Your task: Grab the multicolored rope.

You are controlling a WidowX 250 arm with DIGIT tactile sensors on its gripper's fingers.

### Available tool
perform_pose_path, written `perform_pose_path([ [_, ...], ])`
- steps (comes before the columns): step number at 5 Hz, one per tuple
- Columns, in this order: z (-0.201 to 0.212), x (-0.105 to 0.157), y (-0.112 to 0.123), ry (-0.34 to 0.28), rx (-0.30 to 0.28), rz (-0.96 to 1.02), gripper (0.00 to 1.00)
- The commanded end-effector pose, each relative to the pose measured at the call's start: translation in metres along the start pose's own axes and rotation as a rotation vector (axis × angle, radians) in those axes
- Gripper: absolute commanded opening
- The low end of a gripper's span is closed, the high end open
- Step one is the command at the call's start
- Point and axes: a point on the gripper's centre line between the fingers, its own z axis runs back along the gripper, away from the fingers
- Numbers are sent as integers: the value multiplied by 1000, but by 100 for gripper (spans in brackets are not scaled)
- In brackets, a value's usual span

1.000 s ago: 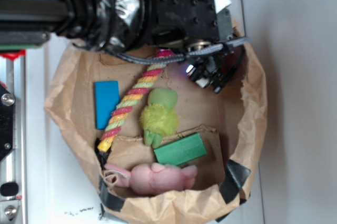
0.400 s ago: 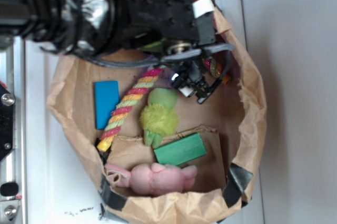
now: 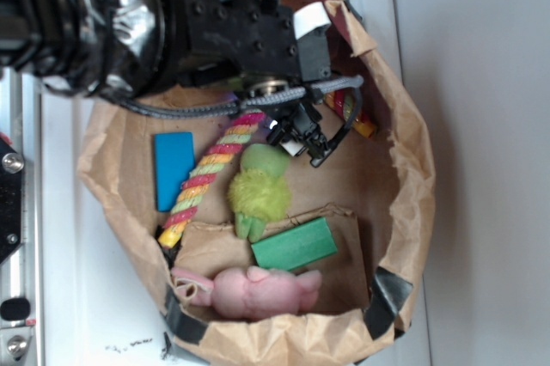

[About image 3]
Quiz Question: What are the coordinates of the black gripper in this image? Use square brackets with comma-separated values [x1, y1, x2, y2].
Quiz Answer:
[177, 0, 331, 91]

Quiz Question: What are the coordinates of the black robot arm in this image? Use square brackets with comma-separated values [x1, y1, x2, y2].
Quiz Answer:
[1, 0, 330, 101]

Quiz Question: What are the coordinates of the blue flat block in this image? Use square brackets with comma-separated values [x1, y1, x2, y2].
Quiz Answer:
[154, 131, 195, 212]

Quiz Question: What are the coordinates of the green fuzzy plush toy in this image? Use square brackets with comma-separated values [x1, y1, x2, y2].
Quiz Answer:
[228, 143, 291, 243]

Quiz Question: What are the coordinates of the brown paper bag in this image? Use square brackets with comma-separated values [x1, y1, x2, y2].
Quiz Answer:
[78, 0, 436, 365]

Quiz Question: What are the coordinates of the green rectangular block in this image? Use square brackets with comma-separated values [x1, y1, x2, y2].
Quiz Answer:
[252, 217, 338, 271]

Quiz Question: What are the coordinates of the pink plush toy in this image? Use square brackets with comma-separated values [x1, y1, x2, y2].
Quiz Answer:
[171, 266, 322, 320]

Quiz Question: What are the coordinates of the grey braided sleeved cable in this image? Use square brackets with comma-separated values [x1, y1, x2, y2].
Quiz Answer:
[115, 74, 365, 120]

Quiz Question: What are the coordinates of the multicolored braided rope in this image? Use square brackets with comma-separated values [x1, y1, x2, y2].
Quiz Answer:
[156, 89, 379, 249]

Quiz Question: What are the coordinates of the aluminium extrusion rail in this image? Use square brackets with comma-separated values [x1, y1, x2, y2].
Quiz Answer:
[1, 70, 44, 365]

